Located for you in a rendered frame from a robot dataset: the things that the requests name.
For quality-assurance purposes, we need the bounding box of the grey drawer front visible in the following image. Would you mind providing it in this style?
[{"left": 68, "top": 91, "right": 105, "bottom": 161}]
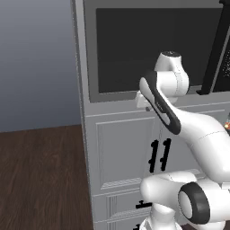
[{"left": 92, "top": 188, "right": 156, "bottom": 224}]

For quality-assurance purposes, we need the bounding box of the black microwave door handle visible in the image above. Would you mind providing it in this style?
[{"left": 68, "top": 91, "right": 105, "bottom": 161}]
[{"left": 196, "top": 0, "right": 230, "bottom": 96}]

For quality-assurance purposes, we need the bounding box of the dark microwave door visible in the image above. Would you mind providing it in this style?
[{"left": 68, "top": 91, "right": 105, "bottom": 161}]
[{"left": 84, "top": 0, "right": 224, "bottom": 103}]

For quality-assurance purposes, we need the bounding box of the grey tall cabinet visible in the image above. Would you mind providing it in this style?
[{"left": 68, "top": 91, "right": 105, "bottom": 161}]
[{"left": 71, "top": 0, "right": 230, "bottom": 230}]

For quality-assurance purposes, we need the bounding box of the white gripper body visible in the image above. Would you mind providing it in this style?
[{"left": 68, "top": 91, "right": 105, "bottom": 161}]
[{"left": 135, "top": 90, "right": 151, "bottom": 110}]

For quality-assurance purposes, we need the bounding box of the black cupboard door handle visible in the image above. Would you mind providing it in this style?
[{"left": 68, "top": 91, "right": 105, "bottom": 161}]
[
  {"left": 148, "top": 139, "right": 160, "bottom": 174},
  {"left": 159, "top": 137, "right": 173, "bottom": 173}
]

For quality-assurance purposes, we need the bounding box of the grey built-in microwave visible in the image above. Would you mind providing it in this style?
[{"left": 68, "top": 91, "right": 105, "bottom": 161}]
[{"left": 82, "top": 0, "right": 230, "bottom": 104}]

